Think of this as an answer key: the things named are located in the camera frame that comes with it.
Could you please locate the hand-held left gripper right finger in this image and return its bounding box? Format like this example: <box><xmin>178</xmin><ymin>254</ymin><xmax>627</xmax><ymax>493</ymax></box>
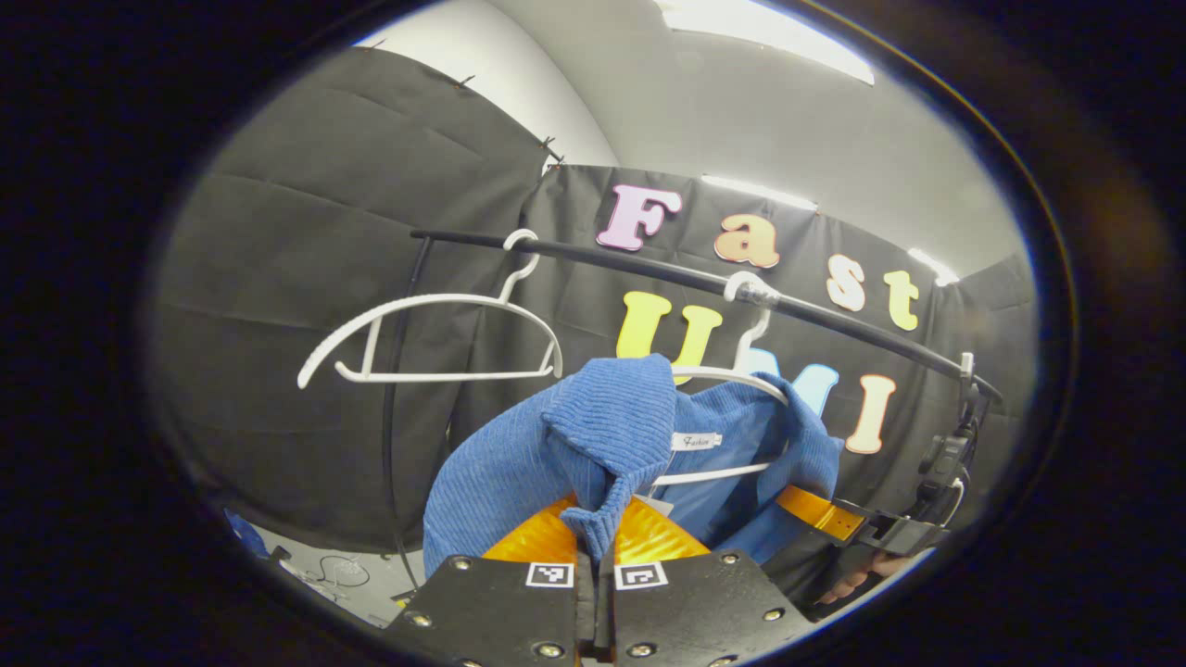
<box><xmin>602</xmin><ymin>498</ymin><xmax>816</xmax><ymax>667</ymax></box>

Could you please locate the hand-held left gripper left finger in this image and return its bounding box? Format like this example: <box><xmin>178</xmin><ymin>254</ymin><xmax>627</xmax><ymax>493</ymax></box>
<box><xmin>385</xmin><ymin>496</ymin><xmax>594</xmax><ymax>667</ymax></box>

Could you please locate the blue corduroy jacket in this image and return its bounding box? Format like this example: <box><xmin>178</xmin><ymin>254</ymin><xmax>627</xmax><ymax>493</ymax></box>
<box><xmin>423</xmin><ymin>354</ymin><xmax>846</xmax><ymax>580</ymax></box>

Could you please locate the white plastic hanger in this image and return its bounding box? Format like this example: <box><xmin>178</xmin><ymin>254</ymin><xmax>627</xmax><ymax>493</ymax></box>
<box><xmin>296</xmin><ymin>229</ymin><xmax>564</xmax><ymax>390</ymax></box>
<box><xmin>649</xmin><ymin>271</ymin><xmax>793</xmax><ymax>487</ymax></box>

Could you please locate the black metal clothes rack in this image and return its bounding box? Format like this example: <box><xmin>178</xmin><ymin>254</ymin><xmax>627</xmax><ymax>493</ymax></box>
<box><xmin>382</xmin><ymin>229</ymin><xmax>1003</xmax><ymax>568</ymax></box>

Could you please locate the small blue object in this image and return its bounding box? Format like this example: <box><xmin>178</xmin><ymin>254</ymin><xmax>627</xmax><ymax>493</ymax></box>
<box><xmin>227</xmin><ymin>510</ymin><xmax>271</xmax><ymax>559</ymax></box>

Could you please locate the ceiling light panel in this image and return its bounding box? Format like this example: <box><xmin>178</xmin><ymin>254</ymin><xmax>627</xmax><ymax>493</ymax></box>
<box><xmin>700</xmin><ymin>174</ymin><xmax>821</xmax><ymax>212</ymax></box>
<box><xmin>908</xmin><ymin>247</ymin><xmax>962</xmax><ymax>286</ymax></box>
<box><xmin>653</xmin><ymin>0</ymin><xmax>877</xmax><ymax>86</ymax></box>

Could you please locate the black backdrop cloth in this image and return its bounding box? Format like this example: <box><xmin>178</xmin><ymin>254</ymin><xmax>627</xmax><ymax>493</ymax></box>
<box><xmin>148</xmin><ymin>46</ymin><xmax>1039</xmax><ymax>557</ymax></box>

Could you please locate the thin grey floor cable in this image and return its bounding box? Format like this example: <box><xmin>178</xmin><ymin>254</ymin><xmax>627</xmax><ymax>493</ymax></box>
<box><xmin>313</xmin><ymin>554</ymin><xmax>373</xmax><ymax>591</ymax></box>

